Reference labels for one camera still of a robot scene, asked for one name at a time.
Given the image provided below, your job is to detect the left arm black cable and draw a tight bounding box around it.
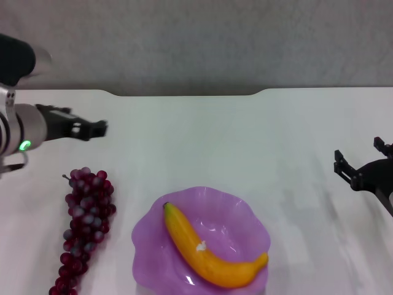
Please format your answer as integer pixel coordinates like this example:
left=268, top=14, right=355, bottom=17
left=0, top=151, right=30, bottom=178

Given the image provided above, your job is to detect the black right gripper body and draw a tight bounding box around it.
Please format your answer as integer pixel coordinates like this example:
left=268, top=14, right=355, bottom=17
left=351, top=157, right=393, bottom=218

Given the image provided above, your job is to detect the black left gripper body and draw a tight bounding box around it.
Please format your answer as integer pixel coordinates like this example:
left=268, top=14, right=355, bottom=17
left=34, top=103, right=93, bottom=142

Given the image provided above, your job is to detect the yellow banana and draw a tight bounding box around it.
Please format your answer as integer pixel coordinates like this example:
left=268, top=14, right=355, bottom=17
left=162, top=202, right=270, bottom=289

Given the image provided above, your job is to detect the dark red grape bunch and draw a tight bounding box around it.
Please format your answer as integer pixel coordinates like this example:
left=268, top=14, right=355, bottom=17
left=48, top=167, right=117, bottom=295

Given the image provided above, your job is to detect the translucent purple wavy plate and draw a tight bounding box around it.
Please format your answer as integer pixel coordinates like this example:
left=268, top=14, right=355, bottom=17
left=131, top=186, right=271, bottom=295

